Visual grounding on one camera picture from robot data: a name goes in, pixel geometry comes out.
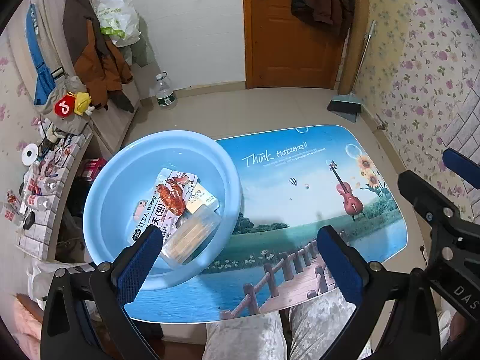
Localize clear box of toothpicks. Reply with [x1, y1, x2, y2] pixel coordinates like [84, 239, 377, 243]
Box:
[160, 205, 221, 268]

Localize spicy snack bag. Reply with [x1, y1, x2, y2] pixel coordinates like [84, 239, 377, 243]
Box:
[127, 167, 199, 245]

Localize person's grey patterned legs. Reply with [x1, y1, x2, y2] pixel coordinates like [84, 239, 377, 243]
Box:
[202, 289, 356, 359]

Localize light blue plastic basin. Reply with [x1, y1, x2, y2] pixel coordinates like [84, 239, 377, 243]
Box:
[83, 130, 242, 290]

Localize tiled cluttered side shelf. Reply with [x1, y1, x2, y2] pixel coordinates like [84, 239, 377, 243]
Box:
[1, 125, 94, 261]

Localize printed landscape table mat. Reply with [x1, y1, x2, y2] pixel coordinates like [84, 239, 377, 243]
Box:
[127, 125, 408, 323]

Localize white yellow card packet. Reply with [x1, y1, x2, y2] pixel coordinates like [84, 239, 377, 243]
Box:
[185, 183, 220, 214]

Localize white tape roll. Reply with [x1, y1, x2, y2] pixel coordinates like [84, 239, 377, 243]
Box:
[21, 143, 39, 167]

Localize red round plush charm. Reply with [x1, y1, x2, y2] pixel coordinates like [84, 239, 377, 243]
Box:
[54, 93, 76, 119]

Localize yellow plush charm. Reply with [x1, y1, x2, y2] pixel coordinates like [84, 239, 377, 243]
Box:
[74, 92, 95, 116]

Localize brown wooden door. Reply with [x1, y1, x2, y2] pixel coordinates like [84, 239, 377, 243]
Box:
[242, 0, 370, 94]

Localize large clear water bottle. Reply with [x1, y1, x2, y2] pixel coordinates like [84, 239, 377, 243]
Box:
[155, 72, 176, 107]

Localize brown orange hanging jacket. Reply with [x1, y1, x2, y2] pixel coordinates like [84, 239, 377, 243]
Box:
[63, 0, 134, 113]

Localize white green plastic bag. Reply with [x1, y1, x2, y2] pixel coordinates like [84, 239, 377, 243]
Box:
[92, 0, 141, 47]

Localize pale green hanging garment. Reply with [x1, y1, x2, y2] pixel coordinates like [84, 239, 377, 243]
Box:
[93, 0, 156, 69]

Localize teal dustpan with handle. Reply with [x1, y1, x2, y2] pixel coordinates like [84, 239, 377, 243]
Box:
[327, 20, 377, 123]

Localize blue strap grey bag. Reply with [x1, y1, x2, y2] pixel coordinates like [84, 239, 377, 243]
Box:
[25, 3, 88, 135]

